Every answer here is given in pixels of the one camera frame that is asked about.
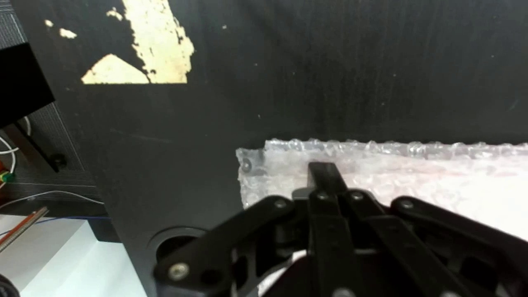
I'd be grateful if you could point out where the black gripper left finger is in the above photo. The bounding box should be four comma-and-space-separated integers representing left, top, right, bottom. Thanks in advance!
153, 161, 331, 297

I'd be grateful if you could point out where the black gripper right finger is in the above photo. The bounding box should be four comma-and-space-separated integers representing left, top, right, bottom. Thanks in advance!
328, 161, 528, 297

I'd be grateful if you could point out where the pink bubble plastic sheet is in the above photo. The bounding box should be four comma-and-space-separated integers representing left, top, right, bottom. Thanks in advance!
235, 136, 528, 243

